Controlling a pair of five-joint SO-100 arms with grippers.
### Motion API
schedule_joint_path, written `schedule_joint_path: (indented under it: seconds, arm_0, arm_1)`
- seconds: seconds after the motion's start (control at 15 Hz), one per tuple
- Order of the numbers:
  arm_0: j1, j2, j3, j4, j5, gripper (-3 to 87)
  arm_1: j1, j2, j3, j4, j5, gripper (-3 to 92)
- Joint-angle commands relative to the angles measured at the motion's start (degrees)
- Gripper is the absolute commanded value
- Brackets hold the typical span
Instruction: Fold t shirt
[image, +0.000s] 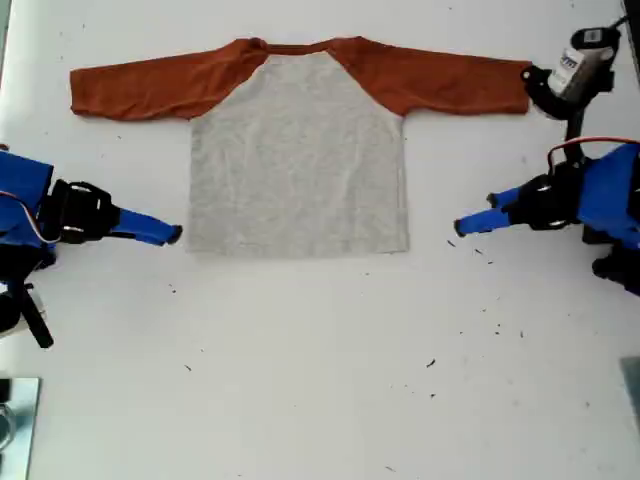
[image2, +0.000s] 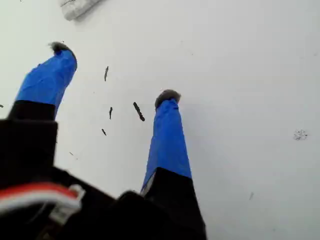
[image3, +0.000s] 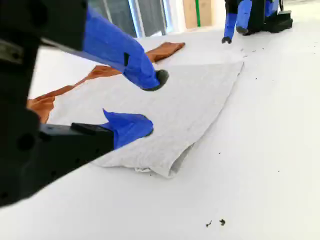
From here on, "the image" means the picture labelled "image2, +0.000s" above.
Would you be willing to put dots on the grey and brown t-shirt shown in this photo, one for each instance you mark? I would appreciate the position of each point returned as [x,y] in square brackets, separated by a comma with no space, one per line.
[73,10]

